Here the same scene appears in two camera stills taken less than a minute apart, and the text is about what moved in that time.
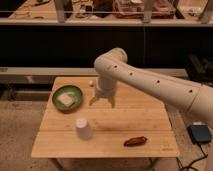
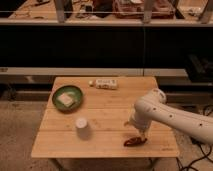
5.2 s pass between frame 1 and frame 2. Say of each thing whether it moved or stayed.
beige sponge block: stayed
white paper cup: stayed
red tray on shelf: stayed
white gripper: moved
